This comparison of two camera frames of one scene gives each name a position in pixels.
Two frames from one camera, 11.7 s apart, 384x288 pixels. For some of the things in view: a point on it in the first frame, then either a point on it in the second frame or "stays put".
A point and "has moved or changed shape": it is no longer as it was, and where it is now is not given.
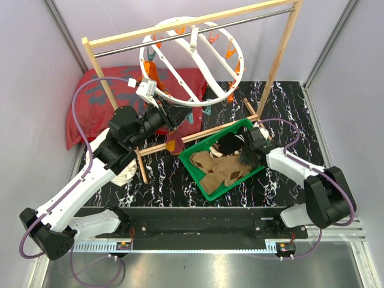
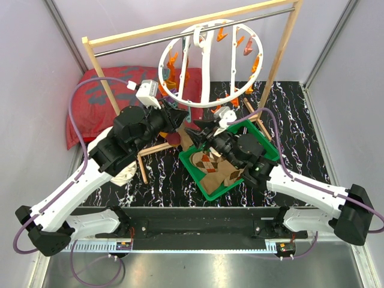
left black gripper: (174, 117) stays put
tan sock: (229, 169) to (185, 141)
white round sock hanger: (191, 61) has moved or changed shape
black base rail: (205, 228) stays put
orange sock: (150, 66) to (171, 68)
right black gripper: (243, 159) to (208, 125)
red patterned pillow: (172, 97) stays put
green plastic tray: (185, 156) stays put
